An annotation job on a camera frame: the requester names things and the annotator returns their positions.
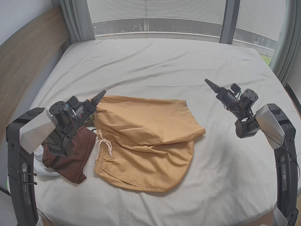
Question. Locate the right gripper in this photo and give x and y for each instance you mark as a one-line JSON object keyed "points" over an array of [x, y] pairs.
{"points": [[224, 95]]}

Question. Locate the window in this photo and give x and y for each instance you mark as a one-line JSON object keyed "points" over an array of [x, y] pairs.
{"points": [[164, 8]]}

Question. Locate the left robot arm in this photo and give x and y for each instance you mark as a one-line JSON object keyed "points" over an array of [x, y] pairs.
{"points": [[33, 131]]}

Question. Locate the green garment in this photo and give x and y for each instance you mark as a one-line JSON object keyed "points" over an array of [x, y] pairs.
{"points": [[90, 121]]}

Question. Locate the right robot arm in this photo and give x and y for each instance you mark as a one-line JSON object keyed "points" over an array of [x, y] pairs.
{"points": [[270, 121]]}

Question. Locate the brown garment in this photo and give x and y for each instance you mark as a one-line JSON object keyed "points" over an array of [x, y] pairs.
{"points": [[75, 163]]}

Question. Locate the grey-green curtain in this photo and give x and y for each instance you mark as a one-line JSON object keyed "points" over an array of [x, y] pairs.
{"points": [[288, 43], [73, 13]]}

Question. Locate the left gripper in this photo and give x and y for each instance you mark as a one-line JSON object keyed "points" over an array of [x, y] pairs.
{"points": [[88, 107]]}

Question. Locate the mustard yellow shorts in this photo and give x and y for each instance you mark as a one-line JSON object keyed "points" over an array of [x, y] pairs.
{"points": [[145, 138]]}

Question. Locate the bed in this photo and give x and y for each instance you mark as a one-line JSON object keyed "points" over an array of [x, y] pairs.
{"points": [[164, 74]]}

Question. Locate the white garment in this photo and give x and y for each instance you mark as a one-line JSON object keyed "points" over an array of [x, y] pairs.
{"points": [[44, 168]]}

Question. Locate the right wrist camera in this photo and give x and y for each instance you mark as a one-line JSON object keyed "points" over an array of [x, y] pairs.
{"points": [[235, 88]]}

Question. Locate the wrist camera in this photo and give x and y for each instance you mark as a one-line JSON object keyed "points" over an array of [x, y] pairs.
{"points": [[73, 101], [235, 88]]}

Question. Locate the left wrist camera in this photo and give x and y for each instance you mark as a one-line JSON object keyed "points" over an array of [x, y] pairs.
{"points": [[73, 101]]}

